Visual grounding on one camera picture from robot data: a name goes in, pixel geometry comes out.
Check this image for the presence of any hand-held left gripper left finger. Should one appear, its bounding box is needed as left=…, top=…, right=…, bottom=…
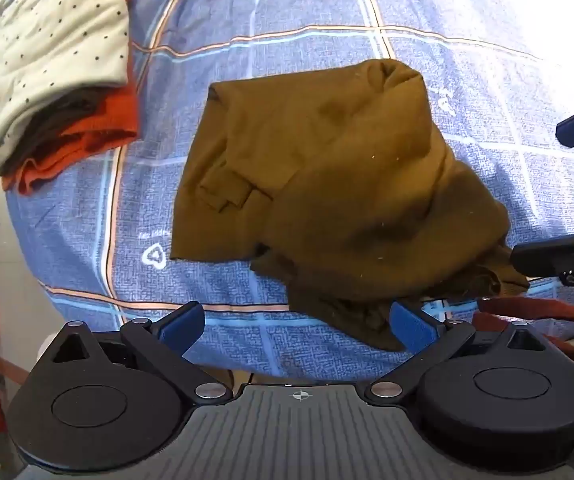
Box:
left=42, top=301, right=235, bottom=406

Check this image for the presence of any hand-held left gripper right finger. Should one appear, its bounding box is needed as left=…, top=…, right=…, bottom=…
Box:
left=364, top=301, right=562, bottom=406

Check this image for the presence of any olive brown sweater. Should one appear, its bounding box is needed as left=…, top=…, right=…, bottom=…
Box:
left=169, top=58, right=532, bottom=352

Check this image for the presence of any rust red cloth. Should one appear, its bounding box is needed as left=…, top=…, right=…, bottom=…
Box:
left=474, top=296, right=574, bottom=376

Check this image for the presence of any orange folded garment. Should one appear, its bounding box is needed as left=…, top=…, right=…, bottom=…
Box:
left=2, top=0, right=140, bottom=196

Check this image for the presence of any dark brown folded garment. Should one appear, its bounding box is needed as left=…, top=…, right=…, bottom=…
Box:
left=0, top=87, right=112, bottom=176

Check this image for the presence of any blue plaid bedsheet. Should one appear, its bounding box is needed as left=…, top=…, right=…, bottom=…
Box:
left=6, top=0, right=574, bottom=386

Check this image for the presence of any white polka dot garment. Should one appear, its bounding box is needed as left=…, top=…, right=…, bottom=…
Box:
left=0, top=0, right=130, bottom=168

